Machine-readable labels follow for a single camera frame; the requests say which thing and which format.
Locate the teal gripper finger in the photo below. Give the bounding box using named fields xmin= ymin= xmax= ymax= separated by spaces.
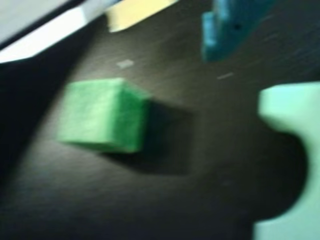
xmin=201 ymin=0 xmax=275 ymax=62

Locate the light green U shape block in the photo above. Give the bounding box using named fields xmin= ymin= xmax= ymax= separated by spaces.
xmin=252 ymin=81 xmax=320 ymax=240

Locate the white round shape sorter lid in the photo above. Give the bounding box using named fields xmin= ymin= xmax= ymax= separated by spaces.
xmin=0 ymin=0 xmax=106 ymax=63

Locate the yellow foam piece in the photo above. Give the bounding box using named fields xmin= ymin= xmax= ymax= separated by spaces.
xmin=104 ymin=0 xmax=179 ymax=33

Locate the green wooden cube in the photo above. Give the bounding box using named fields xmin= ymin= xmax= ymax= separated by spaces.
xmin=56 ymin=77 xmax=151 ymax=154

